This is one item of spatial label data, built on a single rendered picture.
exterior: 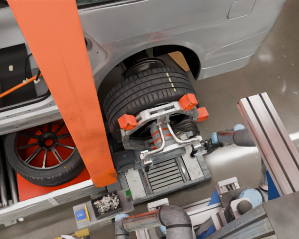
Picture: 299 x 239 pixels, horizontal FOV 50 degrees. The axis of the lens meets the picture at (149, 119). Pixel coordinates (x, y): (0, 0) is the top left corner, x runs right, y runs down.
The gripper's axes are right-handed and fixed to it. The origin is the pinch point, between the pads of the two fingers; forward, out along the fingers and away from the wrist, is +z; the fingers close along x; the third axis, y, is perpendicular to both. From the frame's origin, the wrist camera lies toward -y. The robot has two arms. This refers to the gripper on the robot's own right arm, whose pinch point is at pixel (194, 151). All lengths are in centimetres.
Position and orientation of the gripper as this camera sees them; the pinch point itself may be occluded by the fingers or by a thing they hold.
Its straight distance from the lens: 224.0
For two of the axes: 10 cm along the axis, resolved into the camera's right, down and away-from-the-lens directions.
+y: 0.3, -4.4, -9.0
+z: -9.4, 2.8, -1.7
